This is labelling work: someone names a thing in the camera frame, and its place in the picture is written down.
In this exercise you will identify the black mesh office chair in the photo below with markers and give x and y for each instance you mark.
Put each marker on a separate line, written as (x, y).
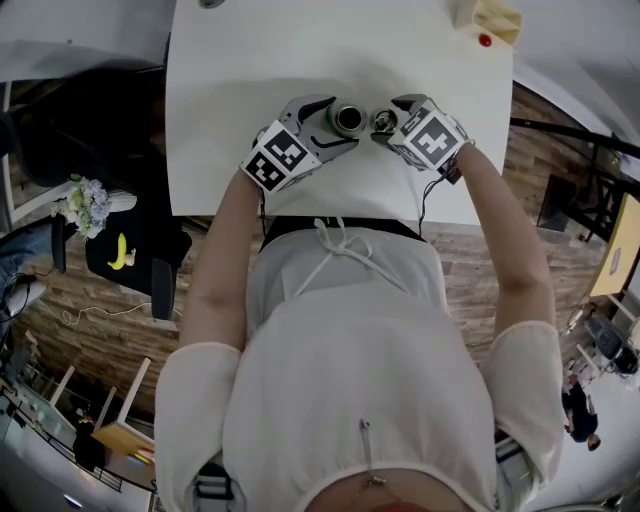
(150, 240)

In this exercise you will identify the small beige toy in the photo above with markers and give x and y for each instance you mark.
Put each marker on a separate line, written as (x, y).
(131, 257)

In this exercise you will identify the person in white shirt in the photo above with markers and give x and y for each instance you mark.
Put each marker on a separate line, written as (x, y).
(350, 360)

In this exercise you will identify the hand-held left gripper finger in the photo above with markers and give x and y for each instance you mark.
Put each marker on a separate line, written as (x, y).
(335, 150)
(307, 102)

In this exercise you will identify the person's black trousers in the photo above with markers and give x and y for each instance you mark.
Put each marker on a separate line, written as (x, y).
(290, 227)

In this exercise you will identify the person's left forearm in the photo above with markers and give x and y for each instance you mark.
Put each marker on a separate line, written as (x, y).
(220, 270)

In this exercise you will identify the white rounded device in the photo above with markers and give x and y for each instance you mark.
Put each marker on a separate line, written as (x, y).
(27, 295)

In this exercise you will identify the yellow banana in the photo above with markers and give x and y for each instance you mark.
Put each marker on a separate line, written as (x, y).
(120, 252)

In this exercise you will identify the black metal table base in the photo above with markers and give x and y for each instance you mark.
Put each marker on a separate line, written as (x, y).
(555, 205)

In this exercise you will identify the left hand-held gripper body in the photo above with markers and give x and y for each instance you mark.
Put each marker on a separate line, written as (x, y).
(280, 155)

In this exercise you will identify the cream box with red knob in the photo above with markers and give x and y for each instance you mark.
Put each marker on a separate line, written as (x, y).
(495, 20)

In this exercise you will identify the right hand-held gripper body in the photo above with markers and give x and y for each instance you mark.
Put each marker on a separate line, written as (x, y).
(432, 142)

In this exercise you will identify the green metal cup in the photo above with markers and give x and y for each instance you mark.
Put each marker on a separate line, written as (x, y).
(334, 120)
(384, 121)

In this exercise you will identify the yellow table with white legs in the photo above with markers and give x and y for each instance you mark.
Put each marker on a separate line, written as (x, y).
(125, 437)

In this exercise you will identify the flower bouquet in white vase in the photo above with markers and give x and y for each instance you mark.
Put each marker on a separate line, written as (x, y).
(90, 205)

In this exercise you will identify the person's right forearm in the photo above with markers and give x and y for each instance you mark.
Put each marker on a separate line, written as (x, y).
(515, 260)

